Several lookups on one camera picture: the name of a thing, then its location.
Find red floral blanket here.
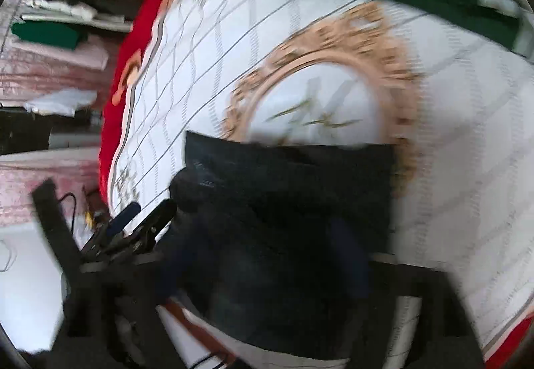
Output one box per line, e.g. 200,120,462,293
100,0,533,359

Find hanging clothes on rack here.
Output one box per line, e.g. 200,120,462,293
1,0,143,155

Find white diamond pattern cloth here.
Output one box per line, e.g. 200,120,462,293
99,0,533,364

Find black leather jacket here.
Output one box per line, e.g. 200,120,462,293
158,132,394,360

